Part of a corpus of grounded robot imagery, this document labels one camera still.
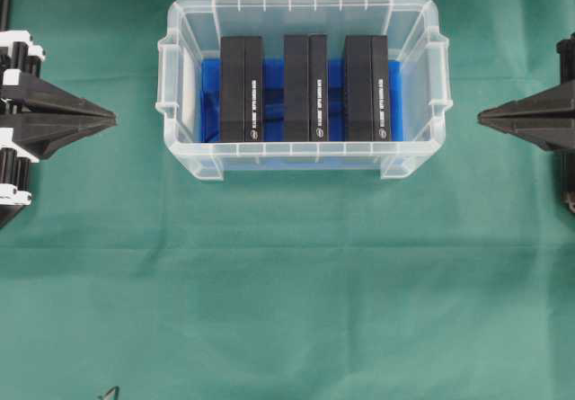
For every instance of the black RealSense D415 box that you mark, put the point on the black RealSense D415 box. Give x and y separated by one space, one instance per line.
306 99

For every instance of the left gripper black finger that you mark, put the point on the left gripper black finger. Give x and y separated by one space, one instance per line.
38 95
40 139

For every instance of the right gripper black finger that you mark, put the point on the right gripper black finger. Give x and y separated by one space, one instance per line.
549 135
557 101

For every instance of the blue plastic liner sheet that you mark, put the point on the blue plastic liner sheet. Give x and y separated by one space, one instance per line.
273 74

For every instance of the black pointed tip bottom edge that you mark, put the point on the black pointed tip bottom edge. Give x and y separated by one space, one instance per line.
111 394

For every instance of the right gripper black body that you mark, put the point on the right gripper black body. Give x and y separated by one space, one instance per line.
565 49

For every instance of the clear plastic storage case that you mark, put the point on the clear plastic storage case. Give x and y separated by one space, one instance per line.
195 29

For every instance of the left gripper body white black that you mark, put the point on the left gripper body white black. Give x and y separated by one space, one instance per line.
19 55

